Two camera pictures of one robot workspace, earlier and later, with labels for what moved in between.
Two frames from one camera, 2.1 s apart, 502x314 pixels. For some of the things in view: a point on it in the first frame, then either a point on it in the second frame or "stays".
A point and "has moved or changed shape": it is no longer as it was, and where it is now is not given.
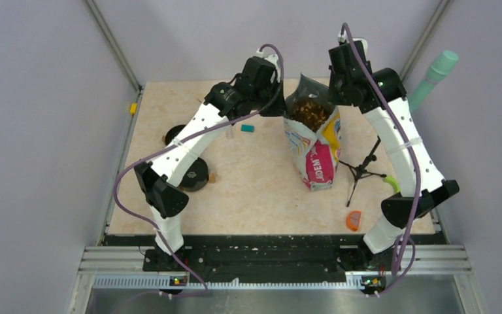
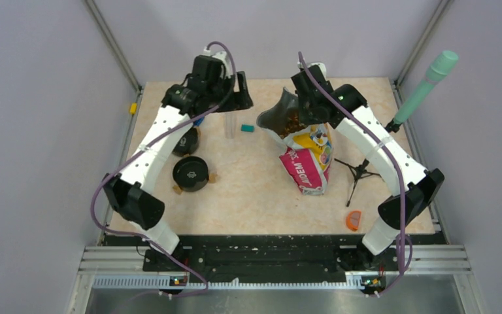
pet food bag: x=313 y=132 has moved or changed shape
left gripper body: x=268 y=101 -> x=234 y=100
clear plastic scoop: x=230 y=132 stays
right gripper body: x=337 y=88 -> x=305 y=112
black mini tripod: x=361 y=170 stays
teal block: x=248 y=128 stays
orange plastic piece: x=353 y=219 stays
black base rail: x=272 y=259 stays
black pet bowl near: x=196 y=176 stays
